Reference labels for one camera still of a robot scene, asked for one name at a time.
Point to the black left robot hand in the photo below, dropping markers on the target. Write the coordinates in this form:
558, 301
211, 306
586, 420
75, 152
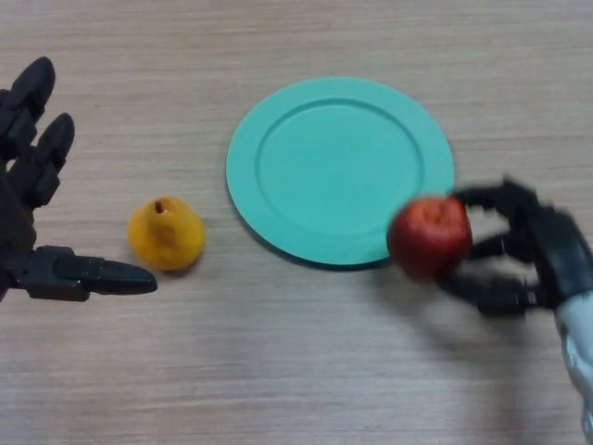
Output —
23, 194

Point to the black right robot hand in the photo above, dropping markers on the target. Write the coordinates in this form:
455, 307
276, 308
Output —
533, 250

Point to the red apple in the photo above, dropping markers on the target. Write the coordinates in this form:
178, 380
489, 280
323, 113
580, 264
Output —
430, 236

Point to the green round plate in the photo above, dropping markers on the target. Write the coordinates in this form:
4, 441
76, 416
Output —
333, 171

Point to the yellow pear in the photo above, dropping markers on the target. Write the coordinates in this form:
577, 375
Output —
166, 234

